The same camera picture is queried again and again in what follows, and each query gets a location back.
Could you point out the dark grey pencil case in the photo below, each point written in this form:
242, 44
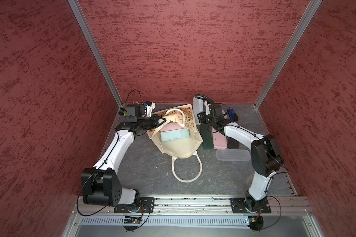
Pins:
232, 143

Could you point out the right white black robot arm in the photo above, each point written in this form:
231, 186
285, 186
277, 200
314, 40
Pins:
265, 154

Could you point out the light grey pencil case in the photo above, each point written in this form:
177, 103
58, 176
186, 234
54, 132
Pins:
200, 104

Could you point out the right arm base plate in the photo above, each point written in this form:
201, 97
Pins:
249, 206

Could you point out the blue stapler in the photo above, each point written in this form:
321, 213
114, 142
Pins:
232, 114

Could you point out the clear plastic pencil case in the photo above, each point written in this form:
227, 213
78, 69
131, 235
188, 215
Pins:
233, 155

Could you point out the light blue pencil case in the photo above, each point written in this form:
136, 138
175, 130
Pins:
175, 135

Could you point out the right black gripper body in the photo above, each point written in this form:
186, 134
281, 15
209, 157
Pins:
205, 118

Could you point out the cream floral canvas tote bag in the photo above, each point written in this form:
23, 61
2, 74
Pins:
182, 148

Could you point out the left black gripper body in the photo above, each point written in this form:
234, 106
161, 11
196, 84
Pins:
148, 123

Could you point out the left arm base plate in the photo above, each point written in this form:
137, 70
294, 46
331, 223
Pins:
145, 205

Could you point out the green pencil case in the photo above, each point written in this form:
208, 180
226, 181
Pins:
206, 134

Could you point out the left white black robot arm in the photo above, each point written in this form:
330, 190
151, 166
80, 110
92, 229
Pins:
100, 184

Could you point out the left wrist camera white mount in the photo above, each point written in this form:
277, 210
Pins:
149, 106

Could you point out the aluminium front rail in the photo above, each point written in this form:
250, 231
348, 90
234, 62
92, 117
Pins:
224, 205

